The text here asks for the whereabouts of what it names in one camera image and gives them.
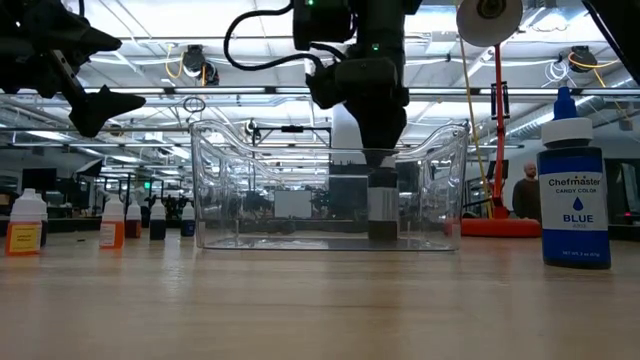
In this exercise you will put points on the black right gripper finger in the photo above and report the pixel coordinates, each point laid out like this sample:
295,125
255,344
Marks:
381,157

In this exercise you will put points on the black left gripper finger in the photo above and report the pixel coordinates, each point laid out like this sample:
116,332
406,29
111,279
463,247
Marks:
80,40
102,110

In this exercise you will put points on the large black food coloring bottle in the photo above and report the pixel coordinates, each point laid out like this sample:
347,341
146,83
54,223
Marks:
383,205

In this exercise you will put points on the small red dropper bottle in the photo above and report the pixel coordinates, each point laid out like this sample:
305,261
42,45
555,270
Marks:
133,225

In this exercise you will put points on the small orange dropper bottle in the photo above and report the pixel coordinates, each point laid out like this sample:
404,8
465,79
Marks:
111,230

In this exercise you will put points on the small dark purple dropper bottle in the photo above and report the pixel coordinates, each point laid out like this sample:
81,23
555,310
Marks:
157,227

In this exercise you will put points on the small blue dropper bottle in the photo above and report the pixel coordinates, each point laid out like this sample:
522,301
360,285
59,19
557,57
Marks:
188,225

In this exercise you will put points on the large blue food coloring bottle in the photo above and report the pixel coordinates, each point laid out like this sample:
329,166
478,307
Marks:
574,200

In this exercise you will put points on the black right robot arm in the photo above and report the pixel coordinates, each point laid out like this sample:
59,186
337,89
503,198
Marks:
380,25

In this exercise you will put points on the black monitor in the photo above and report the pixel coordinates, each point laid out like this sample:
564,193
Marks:
39,180

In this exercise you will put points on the red desk lamp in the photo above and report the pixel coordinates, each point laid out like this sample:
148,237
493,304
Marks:
498,150

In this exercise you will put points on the clear plastic bin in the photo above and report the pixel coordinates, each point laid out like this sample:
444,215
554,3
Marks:
250,200

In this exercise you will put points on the person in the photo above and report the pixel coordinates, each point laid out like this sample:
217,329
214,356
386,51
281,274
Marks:
527,200

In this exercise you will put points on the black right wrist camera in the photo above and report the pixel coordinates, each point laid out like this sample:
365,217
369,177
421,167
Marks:
325,85

